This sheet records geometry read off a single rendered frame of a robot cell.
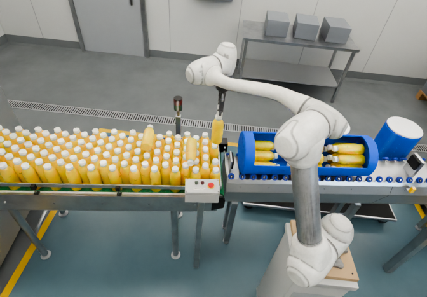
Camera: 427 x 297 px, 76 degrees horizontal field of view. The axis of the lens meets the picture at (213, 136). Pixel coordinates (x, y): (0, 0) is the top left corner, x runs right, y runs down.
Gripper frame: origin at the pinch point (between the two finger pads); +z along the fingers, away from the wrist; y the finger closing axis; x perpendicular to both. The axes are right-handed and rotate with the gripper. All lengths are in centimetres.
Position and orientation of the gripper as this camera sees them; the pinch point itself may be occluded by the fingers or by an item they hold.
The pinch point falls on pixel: (219, 112)
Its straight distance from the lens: 159.7
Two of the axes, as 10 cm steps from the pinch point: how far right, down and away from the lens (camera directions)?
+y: -0.2, -6.8, 7.3
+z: -0.8, 7.3, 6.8
